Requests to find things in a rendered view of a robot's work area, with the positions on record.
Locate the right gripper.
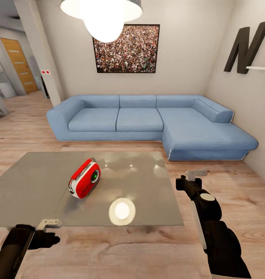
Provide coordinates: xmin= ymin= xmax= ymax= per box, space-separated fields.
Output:
xmin=176 ymin=175 xmax=202 ymax=195

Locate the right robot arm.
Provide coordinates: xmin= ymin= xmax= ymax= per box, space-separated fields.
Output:
xmin=176 ymin=170 xmax=252 ymax=279

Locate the radio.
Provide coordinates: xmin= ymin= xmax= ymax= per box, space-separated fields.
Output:
xmin=68 ymin=160 xmax=101 ymax=199

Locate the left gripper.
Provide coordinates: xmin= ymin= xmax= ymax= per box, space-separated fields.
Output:
xmin=31 ymin=230 xmax=60 ymax=250

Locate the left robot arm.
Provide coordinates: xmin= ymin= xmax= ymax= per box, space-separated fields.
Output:
xmin=0 ymin=219 xmax=62 ymax=279

